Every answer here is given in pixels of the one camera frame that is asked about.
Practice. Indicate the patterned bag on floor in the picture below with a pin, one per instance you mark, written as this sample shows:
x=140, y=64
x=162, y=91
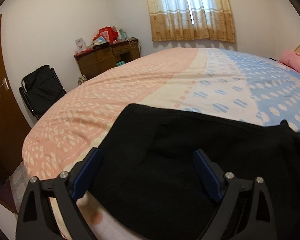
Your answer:
x=82, y=79

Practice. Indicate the red gift box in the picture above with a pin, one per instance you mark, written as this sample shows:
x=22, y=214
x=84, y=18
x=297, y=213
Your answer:
x=108, y=34

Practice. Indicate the black pants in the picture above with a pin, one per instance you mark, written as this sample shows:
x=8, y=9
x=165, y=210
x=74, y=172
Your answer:
x=147, y=176

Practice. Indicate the white photo card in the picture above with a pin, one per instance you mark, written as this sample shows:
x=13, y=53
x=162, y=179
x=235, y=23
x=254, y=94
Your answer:
x=80, y=44

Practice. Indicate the brown wooden desk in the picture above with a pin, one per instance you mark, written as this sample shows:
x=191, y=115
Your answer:
x=94, y=62

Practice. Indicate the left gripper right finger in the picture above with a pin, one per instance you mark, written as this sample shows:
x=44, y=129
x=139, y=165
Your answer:
x=245, y=210

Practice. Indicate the teal box under desk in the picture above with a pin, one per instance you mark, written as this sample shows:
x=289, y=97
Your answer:
x=120, y=63

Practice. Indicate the brown wooden door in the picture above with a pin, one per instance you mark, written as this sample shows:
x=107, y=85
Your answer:
x=13, y=130

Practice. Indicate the silver door handle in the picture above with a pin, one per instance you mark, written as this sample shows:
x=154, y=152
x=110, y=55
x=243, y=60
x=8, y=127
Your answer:
x=5, y=84

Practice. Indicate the pink floral pillow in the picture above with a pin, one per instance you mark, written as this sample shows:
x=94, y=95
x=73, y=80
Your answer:
x=291, y=59

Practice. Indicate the beige patterned window curtain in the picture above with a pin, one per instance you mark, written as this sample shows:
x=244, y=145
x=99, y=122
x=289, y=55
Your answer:
x=188, y=20

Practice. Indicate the pink and blue bedsheet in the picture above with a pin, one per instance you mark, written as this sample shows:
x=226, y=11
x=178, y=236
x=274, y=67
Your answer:
x=216, y=82

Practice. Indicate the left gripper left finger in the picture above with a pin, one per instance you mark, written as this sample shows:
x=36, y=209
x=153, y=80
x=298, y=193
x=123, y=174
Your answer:
x=36, y=219

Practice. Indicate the black folding chair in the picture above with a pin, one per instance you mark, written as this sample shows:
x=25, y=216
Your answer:
x=40, y=90

